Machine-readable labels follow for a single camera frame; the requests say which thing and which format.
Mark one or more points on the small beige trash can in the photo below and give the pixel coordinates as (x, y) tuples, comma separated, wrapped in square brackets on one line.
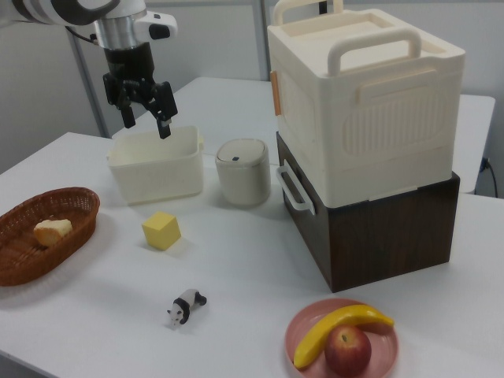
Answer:
[(242, 181)]

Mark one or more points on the piece of toy bread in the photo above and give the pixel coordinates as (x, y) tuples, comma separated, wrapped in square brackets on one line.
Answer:
[(51, 230)]

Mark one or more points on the black stand pole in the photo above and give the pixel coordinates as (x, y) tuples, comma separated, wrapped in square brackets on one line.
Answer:
[(323, 4)]

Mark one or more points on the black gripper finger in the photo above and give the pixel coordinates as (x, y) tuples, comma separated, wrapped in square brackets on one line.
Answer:
[(163, 102), (118, 94)]

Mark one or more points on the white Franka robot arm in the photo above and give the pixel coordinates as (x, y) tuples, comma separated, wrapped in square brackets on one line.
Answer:
[(134, 10)]

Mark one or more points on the red toy apple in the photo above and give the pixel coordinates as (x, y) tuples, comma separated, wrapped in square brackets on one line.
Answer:
[(346, 350)]

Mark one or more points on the brown wicker basket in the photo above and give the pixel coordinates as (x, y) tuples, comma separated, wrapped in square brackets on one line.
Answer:
[(23, 260)]

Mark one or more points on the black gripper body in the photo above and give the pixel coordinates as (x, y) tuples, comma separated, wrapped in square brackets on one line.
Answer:
[(130, 63)]

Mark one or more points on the dark wooden drawer housing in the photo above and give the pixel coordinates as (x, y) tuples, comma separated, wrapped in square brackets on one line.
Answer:
[(393, 236)]

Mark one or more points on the white plastic bin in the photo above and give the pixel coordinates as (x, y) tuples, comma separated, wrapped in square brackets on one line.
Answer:
[(157, 181)]

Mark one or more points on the panda toy figure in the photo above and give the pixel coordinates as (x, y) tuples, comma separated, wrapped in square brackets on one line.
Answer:
[(185, 303)]

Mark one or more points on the cream plastic storage cabinet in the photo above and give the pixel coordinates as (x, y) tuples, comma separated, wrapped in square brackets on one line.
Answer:
[(374, 130)]

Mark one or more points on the yellow toy banana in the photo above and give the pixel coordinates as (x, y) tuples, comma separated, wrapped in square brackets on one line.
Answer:
[(338, 319)]

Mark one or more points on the yellow cube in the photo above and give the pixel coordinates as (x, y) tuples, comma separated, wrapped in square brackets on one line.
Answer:
[(161, 232)]

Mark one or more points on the pink plate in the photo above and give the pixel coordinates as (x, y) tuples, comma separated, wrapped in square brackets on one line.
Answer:
[(386, 346)]

